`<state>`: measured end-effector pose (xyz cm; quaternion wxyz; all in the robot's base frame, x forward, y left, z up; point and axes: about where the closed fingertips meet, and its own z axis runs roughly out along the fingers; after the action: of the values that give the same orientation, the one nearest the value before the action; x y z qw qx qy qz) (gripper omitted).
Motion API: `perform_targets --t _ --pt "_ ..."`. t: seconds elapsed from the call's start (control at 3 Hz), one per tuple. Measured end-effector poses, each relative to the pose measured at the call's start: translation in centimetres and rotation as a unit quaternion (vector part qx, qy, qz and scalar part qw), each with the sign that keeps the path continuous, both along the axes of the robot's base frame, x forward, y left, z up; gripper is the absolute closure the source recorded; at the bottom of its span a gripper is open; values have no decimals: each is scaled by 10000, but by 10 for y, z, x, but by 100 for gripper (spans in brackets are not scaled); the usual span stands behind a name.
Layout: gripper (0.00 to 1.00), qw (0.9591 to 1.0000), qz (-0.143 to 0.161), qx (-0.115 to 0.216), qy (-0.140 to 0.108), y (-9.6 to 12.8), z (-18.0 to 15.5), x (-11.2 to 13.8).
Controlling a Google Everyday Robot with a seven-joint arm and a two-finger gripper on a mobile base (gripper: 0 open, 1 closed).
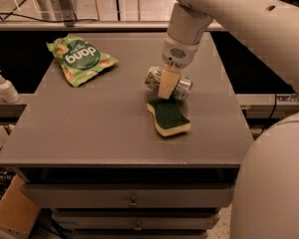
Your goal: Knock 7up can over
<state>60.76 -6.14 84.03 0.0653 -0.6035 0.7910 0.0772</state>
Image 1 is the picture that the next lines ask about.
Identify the green dang snack bag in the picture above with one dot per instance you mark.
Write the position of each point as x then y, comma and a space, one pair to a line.
80, 61

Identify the white pump bottle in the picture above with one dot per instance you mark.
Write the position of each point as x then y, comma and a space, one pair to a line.
8, 91

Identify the green yellow sponge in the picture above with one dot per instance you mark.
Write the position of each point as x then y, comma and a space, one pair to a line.
168, 118

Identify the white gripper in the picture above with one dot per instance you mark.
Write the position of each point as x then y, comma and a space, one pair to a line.
176, 52

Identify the top grey drawer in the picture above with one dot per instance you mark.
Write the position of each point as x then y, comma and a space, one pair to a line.
101, 196

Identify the middle grey drawer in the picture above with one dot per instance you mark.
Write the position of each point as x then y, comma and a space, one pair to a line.
138, 220

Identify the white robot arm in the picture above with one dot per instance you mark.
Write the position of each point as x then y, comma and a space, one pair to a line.
266, 193

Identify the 7up soda can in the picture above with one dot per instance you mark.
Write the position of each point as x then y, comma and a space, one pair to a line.
181, 90

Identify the grey metal railing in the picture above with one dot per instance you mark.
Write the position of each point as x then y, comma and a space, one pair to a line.
71, 15

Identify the cardboard box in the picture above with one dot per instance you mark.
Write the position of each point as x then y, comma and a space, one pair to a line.
18, 213

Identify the grey drawer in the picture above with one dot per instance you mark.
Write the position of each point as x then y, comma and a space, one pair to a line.
101, 196
138, 220

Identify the grey drawer cabinet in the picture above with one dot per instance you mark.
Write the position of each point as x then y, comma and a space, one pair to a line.
102, 132

